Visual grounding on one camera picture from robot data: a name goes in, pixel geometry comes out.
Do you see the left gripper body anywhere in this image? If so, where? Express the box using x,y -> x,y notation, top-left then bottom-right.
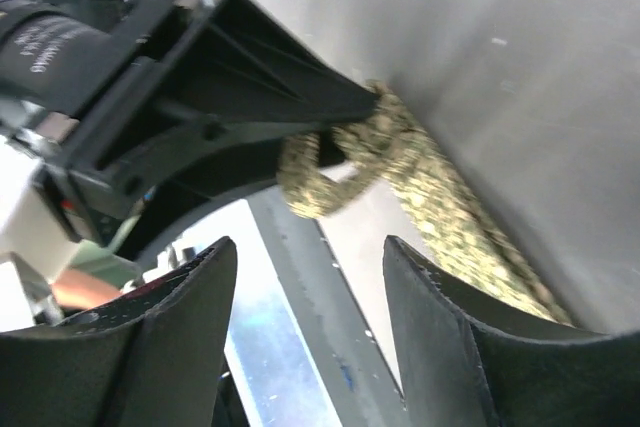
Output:
1,0 -> 210,247

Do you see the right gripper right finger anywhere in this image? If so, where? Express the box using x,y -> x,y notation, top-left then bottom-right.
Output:
383,236 -> 639,427

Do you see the olive green patterned tie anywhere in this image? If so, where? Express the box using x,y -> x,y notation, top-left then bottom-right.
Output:
277,80 -> 574,326

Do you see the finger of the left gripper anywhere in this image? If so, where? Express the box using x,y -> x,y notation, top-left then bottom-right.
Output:
117,126 -> 328,262
97,0 -> 375,170

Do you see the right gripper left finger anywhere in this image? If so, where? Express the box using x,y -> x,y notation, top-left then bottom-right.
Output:
1,237 -> 237,426

